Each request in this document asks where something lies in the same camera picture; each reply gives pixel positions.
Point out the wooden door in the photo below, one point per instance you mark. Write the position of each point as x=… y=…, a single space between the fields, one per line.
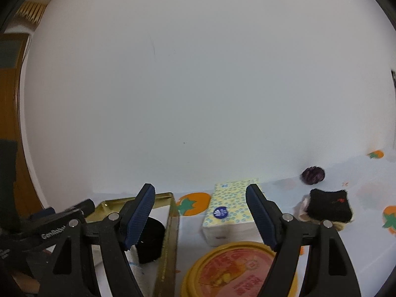
x=12 y=114

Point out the black fuzzy towel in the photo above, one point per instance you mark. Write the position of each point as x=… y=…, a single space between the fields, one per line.
x=329 y=207

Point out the white tablecloth orange fruit print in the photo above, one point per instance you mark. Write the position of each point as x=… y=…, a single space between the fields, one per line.
x=340 y=269

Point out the gold rectangular tin box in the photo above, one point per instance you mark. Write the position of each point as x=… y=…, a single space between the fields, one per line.
x=171 y=238

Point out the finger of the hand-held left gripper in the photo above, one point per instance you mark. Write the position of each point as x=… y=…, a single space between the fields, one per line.
x=52 y=229
x=43 y=214

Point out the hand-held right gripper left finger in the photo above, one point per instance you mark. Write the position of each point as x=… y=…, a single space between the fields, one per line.
x=139 y=219

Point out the white paper sheet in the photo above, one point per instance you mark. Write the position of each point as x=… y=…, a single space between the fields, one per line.
x=145 y=280

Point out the purple scrunchie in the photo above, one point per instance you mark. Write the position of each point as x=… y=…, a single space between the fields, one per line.
x=313 y=175

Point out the yellow round tin lid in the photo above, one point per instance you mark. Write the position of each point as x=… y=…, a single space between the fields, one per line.
x=229 y=269

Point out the black fabric bundle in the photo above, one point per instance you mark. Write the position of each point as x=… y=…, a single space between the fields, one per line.
x=151 y=238

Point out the patterned tissue pack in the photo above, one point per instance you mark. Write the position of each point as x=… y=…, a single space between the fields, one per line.
x=229 y=198

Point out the person's left hand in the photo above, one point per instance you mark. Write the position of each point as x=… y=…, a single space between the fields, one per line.
x=27 y=283

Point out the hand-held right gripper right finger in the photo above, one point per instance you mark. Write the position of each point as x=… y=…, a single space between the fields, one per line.
x=260 y=216

